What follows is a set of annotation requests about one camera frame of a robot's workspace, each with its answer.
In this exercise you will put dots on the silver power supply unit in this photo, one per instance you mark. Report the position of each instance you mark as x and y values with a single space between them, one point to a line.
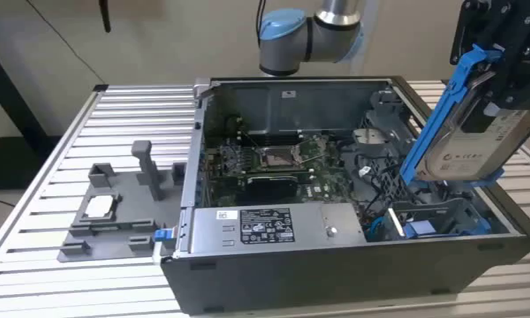
309 227

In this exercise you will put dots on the hard disk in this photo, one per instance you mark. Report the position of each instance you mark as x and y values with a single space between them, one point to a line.
467 149

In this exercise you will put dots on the silver metal bracket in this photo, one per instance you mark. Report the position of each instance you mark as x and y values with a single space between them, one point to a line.
370 137

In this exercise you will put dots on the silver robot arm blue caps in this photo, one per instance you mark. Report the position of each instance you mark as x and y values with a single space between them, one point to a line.
291 43

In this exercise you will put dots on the grey metal disk bay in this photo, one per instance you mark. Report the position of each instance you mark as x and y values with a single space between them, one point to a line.
450 212

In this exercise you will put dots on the blue case latch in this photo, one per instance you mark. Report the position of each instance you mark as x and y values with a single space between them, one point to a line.
160 235

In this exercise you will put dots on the silver CPU chip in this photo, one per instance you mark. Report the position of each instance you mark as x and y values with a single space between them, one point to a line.
100 206

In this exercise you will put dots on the green motherboard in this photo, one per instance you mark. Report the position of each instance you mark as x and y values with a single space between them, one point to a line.
329 180

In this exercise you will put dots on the blue disk carrier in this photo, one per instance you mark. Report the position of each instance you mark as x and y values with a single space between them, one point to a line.
418 229

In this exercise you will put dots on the dark grey PC case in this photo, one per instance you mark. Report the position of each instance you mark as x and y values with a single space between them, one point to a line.
335 281

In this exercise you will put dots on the CPU socket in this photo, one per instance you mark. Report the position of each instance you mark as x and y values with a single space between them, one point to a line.
278 159

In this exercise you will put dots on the grey parts rack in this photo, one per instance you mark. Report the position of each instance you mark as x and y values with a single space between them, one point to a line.
128 202

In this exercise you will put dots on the black desk frame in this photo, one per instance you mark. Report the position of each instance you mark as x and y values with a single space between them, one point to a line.
8 159

